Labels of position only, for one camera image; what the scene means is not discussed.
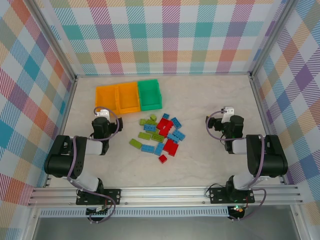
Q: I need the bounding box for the aluminium frame bar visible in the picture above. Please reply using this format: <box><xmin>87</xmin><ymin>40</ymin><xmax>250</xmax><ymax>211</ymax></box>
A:
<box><xmin>249</xmin><ymin>74</ymin><xmax>288</xmax><ymax>186</ymax></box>
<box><xmin>44</xmin><ymin>77</ymin><xmax>79</xmax><ymax>188</ymax></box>

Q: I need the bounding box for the small circuit board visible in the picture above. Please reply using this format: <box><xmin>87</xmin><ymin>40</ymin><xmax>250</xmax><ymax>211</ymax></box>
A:
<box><xmin>86</xmin><ymin>206</ymin><xmax>111</xmax><ymax>217</ymax></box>
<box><xmin>229</xmin><ymin>204</ymin><xmax>245</xmax><ymax>215</ymax></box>

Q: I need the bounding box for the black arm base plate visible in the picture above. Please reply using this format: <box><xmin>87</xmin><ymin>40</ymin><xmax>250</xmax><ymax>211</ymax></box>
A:
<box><xmin>208</xmin><ymin>187</ymin><xmax>256</xmax><ymax>205</ymax></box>
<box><xmin>75</xmin><ymin>188</ymin><xmax>122</xmax><ymax>206</ymax></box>

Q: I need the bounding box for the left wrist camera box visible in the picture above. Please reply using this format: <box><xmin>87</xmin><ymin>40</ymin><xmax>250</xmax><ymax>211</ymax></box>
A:
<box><xmin>96</xmin><ymin>109</ymin><xmax>110</xmax><ymax>121</ymax></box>

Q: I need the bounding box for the aluminium frame post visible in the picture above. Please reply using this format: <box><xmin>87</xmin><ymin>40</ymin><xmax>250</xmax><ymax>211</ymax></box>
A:
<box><xmin>249</xmin><ymin>0</ymin><xmax>300</xmax><ymax>78</ymax></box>
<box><xmin>26</xmin><ymin>0</ymin><xmax>78</xmax><ymax>85</ymax></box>

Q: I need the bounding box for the aluminium frame leg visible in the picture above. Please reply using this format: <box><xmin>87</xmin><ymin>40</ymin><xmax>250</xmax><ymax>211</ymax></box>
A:
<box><xmin>23</xmin><ymin>207</ymin><xmax>41</xmax><ymax>240</ymax></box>
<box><xmin>291</xmin><ymin>203</ymin><xmax>310</xmax><ymax>240</ymax></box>

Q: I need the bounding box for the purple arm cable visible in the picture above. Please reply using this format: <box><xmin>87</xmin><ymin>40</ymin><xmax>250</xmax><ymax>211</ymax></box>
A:
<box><xmin>66</xmin><ymin>106</ymin><xmax>120</xmax><ymax>224</ymax></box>
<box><xmin>205</xmin><ymin>109</ymin><xmax>267</xmax><ymax>222</ymax></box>

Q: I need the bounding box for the white slotted cable duct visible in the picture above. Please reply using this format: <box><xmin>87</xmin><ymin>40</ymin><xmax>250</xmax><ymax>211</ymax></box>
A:
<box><xmin>39</xmin><ymin>208</ymin><xmax>230</xmax><ymax>218</ymax></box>

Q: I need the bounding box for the orange plastic bin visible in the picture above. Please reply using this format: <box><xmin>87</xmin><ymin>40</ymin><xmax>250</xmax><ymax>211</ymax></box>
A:
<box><xmin>116</xmin><ymin>82</ymin><xmax>141</xmax><ymax>115</ymax></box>
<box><xmin>95</xmin><ymin>84</ymin><xmax>120</xmax><ymax>118</ymax></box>

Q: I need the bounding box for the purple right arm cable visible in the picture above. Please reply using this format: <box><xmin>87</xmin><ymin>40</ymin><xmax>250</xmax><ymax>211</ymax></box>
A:
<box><xmin>205</xmin><ymin>109</ymin><xmax>267</xmax><ymax>222</ymax></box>

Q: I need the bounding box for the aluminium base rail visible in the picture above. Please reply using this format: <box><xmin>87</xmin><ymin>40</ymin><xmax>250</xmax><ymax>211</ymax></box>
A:
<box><xmin>27</xmin><ymin>184</ymin><xmax>304</xmax><ymax>208</ymax></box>

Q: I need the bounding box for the grey metal panel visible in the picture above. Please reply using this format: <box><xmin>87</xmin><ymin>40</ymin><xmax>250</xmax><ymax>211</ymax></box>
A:
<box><xmin>32</xmin><ymin>216</ymin><xmax>301</xmax><ymax>240</ymax></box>

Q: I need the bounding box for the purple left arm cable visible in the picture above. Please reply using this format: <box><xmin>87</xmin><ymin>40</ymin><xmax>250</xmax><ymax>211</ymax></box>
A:
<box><xmin>66</xmin><ymin>106</ymin><xmax>120</xmax><ymax>224</ymax></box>

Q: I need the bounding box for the green plastic bin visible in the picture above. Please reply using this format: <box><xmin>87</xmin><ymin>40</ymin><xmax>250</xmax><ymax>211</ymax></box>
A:
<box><xmin>137</xmin><ymin>78</ymin><xmax>163</xmax><ymax>112</ymax></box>

